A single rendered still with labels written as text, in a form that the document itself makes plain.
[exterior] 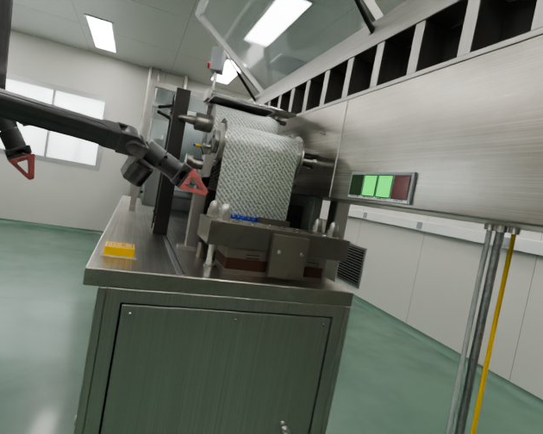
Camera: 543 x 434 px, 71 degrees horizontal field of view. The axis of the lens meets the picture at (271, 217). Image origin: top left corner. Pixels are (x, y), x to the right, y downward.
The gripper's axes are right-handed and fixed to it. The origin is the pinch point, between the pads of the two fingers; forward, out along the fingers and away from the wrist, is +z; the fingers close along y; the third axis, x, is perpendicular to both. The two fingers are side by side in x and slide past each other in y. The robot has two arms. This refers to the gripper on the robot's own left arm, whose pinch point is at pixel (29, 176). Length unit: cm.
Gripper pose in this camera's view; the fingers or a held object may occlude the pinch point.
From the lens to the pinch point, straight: 141.1
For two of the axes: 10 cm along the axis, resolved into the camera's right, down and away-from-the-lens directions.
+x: -7.6, 3.8, -5.3
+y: -6.1, -1.5, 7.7
